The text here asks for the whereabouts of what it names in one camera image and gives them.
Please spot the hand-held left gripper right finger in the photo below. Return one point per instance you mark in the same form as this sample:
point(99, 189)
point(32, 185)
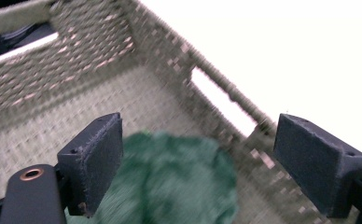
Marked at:
point(319, 168)

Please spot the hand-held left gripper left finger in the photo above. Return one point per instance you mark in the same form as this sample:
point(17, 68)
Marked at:
point(92, 165)

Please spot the woven storage basket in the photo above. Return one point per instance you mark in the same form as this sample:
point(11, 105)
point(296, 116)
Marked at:
point(114, 93)

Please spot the green fluffy garment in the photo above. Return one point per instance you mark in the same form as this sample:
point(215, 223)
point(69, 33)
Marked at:
point(166, 180)

